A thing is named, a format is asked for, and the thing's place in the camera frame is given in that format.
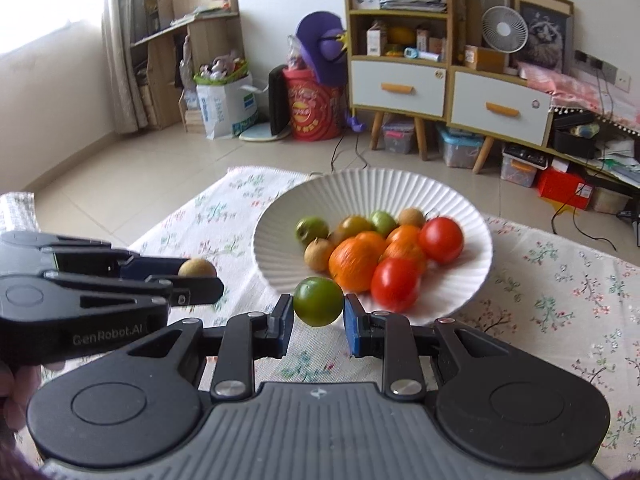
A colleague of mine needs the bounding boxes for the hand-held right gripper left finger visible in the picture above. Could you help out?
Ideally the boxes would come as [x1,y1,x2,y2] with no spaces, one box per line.
[122,293,296,403]

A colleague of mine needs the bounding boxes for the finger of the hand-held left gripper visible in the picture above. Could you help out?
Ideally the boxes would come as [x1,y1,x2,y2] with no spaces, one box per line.
[0,271,224,318]
[0,232,186,281]

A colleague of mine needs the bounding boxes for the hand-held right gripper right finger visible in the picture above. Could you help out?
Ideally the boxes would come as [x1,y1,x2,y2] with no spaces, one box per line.
[343,292,507,402]

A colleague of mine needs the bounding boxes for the brown longan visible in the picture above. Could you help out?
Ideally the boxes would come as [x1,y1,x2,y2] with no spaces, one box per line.
[304,238,335,273]
[397,207,427,228]
[178,258,217,279]

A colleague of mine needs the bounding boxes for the green jujube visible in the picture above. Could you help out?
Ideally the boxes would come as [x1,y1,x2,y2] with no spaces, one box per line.
[293,276,345,327]
[295,216,330,247]
[371,210,398,237]

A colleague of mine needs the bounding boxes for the red tomato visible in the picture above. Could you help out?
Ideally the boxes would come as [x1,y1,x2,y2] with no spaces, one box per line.
[418,216,464,264]
[371,258,422,312]

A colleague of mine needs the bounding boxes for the large orange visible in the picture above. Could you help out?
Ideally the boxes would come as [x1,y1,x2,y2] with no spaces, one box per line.
[327,237,388,293]

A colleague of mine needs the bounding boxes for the small orange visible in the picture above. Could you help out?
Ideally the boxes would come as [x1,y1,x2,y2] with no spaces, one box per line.
[380,241,428,273]

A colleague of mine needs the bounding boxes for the orange tomato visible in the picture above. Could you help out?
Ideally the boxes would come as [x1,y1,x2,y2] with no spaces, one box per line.
[355,231,388,251]
[386,225,422,247]

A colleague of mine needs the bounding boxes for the yellow-green tomato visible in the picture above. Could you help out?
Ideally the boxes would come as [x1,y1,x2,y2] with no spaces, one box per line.
[340,215,373,241]

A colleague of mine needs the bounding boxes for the white ribbed plate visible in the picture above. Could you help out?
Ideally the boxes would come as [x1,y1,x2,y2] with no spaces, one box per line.
[252,167,493,327]

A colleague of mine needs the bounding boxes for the person's left hand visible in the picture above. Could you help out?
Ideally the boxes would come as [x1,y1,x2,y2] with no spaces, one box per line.
[0,362,43,431]

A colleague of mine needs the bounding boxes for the white paper bag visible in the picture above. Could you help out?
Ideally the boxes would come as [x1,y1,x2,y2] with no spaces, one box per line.
[194,57,260,141]

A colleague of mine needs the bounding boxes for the floral tablecloth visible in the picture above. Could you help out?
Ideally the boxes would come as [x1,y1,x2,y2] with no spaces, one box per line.
[127,166,640,480]

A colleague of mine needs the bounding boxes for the blue lid storage box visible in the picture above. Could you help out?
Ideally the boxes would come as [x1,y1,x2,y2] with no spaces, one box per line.
[437,125,485,168]

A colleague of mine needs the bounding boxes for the black panel on white base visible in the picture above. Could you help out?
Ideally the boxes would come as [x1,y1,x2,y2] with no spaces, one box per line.
[239,64,292,142]

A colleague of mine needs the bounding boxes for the red printed bucket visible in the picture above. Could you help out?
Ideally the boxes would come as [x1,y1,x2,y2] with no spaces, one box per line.
[281,66,346,142]

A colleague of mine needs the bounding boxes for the clear box with dark contents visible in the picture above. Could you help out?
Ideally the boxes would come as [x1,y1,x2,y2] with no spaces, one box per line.
[501,145,548,188]

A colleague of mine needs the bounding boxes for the grey curtain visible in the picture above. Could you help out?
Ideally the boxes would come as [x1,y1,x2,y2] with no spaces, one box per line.
[101,0,151,136]

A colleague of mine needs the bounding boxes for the wooden bookshelf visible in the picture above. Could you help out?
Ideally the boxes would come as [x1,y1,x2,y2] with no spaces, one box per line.
[130,0,246,133]

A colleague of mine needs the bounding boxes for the tall wooden shelf cabinet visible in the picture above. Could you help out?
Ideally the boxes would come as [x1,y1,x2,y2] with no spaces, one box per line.
[342,0,453,162]

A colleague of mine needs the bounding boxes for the red box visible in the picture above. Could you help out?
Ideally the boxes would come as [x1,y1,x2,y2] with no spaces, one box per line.
[537,166,594,210]

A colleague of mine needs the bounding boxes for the long low wooden cabinet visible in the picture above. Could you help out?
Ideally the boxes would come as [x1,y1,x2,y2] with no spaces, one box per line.
[446,62,640,196]

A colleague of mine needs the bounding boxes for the purple plush toy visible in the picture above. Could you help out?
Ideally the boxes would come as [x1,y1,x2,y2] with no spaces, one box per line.
[290,11,349,88]

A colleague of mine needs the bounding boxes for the low clear storage box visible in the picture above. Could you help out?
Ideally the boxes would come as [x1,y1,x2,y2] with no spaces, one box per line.
[591,186,632,215]

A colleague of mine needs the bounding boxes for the black case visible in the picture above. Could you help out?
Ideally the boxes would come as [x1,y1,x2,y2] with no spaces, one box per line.
[552,112,599,159]

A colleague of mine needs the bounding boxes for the tall white carton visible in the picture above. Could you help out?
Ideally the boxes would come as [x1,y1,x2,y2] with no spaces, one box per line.
[366,21,386,57]

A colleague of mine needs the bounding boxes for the small orange boxes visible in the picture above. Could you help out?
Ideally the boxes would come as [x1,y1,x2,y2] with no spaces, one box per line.
[416,27,446,56]

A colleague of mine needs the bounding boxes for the cardboard box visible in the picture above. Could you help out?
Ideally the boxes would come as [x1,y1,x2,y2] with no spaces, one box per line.
[464,45,506,72]

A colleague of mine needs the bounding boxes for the pile of papers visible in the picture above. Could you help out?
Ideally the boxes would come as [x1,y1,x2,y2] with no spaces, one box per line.
[597,137,640,186]

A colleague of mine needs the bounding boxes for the pink cloth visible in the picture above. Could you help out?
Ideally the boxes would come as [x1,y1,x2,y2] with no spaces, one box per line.
[517,60,640,136]

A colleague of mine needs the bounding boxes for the small white desk fan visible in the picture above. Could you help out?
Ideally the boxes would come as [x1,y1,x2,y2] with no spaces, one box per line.
[482,6,529,68]

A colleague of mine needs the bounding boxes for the framed cat picture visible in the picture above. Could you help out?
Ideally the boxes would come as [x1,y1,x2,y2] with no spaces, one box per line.
[509,0,575,75]

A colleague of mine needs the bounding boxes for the black floor cable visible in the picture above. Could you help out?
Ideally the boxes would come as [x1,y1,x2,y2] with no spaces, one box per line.
[330,130,371,178]

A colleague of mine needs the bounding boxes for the white wall socket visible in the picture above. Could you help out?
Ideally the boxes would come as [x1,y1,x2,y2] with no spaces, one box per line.
[601,60,633,93]

